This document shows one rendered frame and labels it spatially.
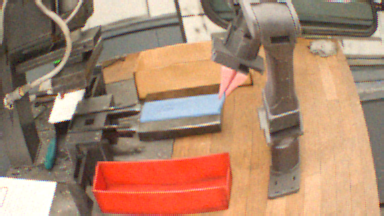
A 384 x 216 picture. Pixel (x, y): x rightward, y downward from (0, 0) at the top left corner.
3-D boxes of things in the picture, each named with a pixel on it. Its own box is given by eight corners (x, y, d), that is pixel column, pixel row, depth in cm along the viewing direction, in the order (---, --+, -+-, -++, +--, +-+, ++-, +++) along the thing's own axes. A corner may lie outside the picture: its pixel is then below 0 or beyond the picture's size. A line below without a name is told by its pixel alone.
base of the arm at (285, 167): (267, 168, 119) (301, 159, 118) (268, 112, 137) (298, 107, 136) (267, 201, 122) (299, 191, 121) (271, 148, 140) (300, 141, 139)
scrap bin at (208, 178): (228, 209, 123) (224, 186, 121) (102, 213, 127) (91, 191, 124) (232, 177, 134) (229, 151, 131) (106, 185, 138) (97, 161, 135)
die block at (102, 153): (111, 176, 141) (101, 145, 138) (75, 175, 142) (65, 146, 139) (120, 129, 159) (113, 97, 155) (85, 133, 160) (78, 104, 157)
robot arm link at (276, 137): (255, 103, 128) (261, 118, 123) (296, 94, 128) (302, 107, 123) (259, 136, 131) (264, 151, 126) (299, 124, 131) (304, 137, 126)
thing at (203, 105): (227, 112, 138) (225, 96, 137) (140, 122, 140) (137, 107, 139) (229, 94, 144) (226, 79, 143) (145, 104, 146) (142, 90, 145)
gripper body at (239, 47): (210, 43, 139) (223, 14, 136) (260, 65, 141) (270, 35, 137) (209, 56, 134) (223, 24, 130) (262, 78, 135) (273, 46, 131)
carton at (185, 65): (254, 88, 166) (247, 56, 163) (138, 104, 170) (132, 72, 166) (252, 65, 178) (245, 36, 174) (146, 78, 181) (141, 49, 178)
